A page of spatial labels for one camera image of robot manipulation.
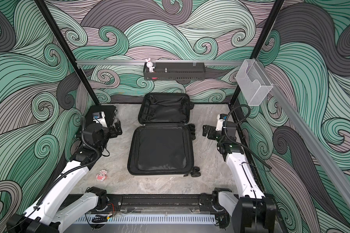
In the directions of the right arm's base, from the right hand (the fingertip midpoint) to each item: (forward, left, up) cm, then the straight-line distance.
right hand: (209, 127), depth 82 cm
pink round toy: (-22, +62, -15) cm, 67 cm away
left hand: (-1, +54, +8) cm, 55 cm away
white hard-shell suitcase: (-4, +28, -11) cm, 31 cm away
